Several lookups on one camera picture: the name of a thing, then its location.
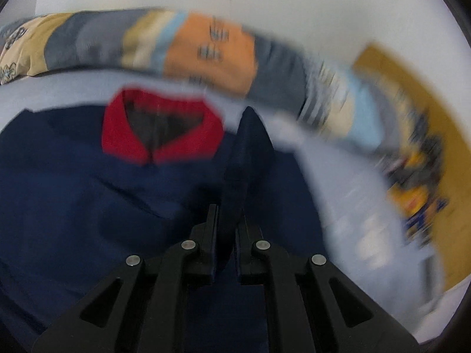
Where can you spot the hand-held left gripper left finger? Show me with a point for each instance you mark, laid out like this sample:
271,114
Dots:
211,237

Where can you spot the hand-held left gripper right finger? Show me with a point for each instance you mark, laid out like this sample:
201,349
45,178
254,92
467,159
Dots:
244,250

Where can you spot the navy jacket with red collar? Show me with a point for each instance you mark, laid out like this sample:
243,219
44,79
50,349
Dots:
92,191

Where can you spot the light blue cloud bed sheet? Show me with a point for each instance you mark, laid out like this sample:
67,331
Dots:
349,209

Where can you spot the dark yellow printed cloth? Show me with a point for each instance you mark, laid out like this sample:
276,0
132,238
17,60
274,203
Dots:
419,169

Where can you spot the rolled patchwork quilt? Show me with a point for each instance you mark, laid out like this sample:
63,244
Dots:
110,40

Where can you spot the brown wooden board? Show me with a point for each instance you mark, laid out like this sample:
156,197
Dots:
454,125

